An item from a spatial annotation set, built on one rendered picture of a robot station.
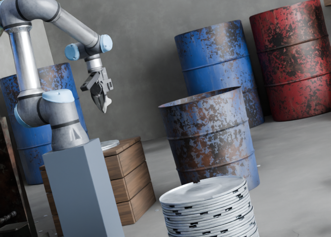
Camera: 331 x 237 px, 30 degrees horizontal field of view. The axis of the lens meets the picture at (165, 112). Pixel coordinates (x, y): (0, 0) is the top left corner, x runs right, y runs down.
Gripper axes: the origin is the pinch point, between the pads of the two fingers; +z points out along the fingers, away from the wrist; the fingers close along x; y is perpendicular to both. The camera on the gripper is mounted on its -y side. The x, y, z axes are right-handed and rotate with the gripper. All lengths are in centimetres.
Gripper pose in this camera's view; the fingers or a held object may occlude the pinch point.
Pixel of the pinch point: (102, 110)
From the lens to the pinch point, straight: 294.1
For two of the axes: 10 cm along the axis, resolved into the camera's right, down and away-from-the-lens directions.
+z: 2.5, 9.7, 0.8
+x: -7.5, 1.4, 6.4
